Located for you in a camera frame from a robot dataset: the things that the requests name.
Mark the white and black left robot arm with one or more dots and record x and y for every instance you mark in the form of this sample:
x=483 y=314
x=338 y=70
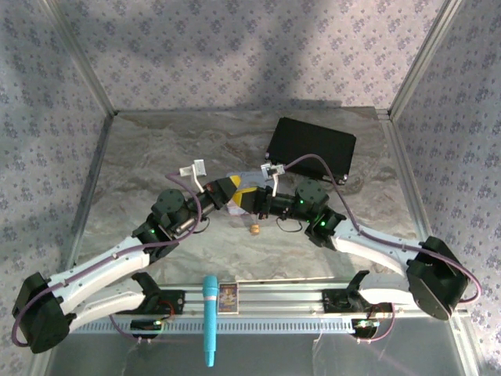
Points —
x=102 y=270

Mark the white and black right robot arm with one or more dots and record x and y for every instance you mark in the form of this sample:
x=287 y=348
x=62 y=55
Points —
x=372 y=250

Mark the pastel cartoon tin box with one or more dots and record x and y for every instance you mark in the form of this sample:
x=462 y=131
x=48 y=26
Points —
x=250 y=180

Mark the black hard case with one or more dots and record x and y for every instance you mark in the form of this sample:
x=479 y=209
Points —
x=313 y=147

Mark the small picture card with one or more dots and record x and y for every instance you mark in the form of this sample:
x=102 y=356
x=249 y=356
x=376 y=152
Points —
x=228 y=297

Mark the blue toy microphone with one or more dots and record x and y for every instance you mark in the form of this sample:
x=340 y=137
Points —
x=210 y=313

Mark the small black controller board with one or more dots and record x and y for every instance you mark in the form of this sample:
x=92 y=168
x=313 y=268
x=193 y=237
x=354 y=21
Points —
x=365 y=325
x=145 y=325

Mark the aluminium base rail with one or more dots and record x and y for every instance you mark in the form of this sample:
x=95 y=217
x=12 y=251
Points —
x=274 y=299

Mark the aluminium frame post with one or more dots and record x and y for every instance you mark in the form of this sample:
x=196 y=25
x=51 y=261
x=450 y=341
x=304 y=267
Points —
x=424 y=58

